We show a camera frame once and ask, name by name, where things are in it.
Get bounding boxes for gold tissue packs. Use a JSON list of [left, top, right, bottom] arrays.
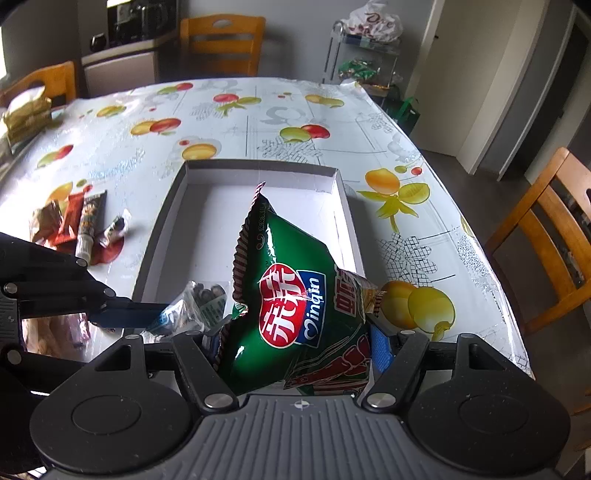
[[2, 88, 52, 145]]

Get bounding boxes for green shopping bag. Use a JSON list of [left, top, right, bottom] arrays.
[[383, 96, 422, 136]]

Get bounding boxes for grey cabinet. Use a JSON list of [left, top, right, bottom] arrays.
[[81, 32, 182, 99]]

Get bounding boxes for clear packet of dark snacks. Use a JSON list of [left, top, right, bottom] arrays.
[[143, 281, 232, 343]]

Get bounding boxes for brown snack packet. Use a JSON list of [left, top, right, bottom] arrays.
[[30, 200, 68, 243]]

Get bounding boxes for green snack bag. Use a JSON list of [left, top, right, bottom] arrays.
[[217, 183, 391, 398]]

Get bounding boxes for green wrapped packets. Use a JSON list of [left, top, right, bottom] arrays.
[[338, 59, 379, 80]]

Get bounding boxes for white plastic bag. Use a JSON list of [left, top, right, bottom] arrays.
[[342, 0, 403, 43]]

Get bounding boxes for white cardboard box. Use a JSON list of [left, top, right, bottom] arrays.
[[131, 158, 368, 333]]

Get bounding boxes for white door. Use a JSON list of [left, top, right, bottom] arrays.
[[409, 0, 578, 181]]

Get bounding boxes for wooden chair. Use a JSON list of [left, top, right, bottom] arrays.
[[482, 147, 591, 416], [179, 14, 267, 78], [0, 61, 78, 108]]

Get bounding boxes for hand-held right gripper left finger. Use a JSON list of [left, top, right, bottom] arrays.
[[95, 316, 241, 414]]

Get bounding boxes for small clear candy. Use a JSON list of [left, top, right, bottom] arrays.
[[97, 210, 132, 247]]

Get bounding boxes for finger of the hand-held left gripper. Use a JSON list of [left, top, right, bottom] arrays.
[[4, 237, 170, 328], [0, 344, 95, 398]]

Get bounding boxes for red snack bar packet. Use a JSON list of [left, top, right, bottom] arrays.
[[51, 193, 88, 245]]

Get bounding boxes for black coffee machine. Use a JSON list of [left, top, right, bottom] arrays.
[[107, 0, 178, 47]]

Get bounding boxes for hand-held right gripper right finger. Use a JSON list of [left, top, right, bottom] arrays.
[[361, 323, 522, 414]]

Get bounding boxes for metal rack cart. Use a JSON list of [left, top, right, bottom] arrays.
[[322, 21, 402, 95]]

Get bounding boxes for black cartoon print tube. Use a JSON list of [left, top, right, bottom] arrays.
[[75, 191, 108, 257]]

